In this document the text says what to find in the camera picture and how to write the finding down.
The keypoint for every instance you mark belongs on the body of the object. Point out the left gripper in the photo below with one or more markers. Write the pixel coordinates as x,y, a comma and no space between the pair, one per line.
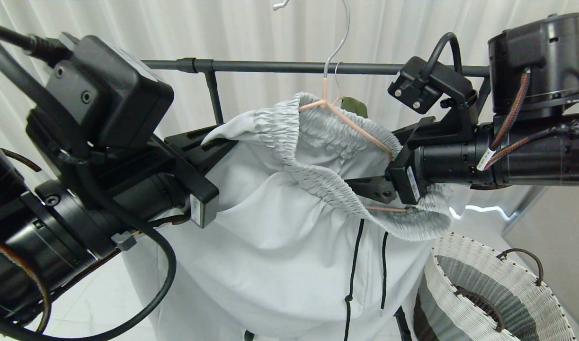
194,194

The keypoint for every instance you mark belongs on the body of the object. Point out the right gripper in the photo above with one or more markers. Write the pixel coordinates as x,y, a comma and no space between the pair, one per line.
450,156

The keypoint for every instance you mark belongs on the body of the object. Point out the pink clothes hanger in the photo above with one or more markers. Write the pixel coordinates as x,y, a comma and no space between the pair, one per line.
336,80
360,128

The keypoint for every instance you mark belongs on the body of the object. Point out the green long-sleeved shirt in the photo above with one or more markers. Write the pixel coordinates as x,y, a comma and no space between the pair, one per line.
355,106

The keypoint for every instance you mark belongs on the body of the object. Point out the pale grey shorts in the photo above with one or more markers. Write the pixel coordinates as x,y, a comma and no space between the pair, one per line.
280,237

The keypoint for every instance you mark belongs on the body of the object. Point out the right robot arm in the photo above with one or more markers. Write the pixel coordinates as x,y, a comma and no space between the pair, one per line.
535,61

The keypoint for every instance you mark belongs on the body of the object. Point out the black clothes rack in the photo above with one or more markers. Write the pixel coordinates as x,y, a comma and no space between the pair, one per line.
270,66

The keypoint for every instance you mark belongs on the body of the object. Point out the white laundry basket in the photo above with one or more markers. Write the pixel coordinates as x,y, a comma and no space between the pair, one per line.
440,293

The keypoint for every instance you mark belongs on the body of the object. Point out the white curtain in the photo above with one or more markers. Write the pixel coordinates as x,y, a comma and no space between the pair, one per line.
223,28

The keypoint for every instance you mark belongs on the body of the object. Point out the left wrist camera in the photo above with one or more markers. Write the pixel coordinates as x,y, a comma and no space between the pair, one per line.
109,94

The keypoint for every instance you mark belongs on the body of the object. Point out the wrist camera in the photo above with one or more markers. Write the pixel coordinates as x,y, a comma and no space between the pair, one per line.
431,80
109,94

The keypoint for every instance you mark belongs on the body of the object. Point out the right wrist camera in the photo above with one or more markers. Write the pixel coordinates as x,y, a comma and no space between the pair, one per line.
431,80

